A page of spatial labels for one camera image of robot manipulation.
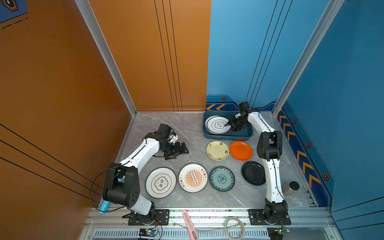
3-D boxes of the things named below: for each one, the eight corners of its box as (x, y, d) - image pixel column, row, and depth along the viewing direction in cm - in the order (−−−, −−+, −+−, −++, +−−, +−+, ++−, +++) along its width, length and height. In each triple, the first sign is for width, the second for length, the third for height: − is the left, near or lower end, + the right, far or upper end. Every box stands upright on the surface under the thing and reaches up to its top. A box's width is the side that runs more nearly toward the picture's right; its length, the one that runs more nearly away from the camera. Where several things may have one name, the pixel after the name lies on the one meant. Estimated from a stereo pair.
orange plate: (231, 161, 95) (232, 159, 93) (228, 143, 103) (229, 141, 102) (253, 161, 95) (255, 159, 93) (249, 143, 103) (250, 141, 102)
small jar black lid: (281, 195, 82) (290, 189, 74) (281, 186, 85) (290, 179, 77) (288, 198, 81) (299, 192, 73) (289, 189, 84) (299, 182, 76)
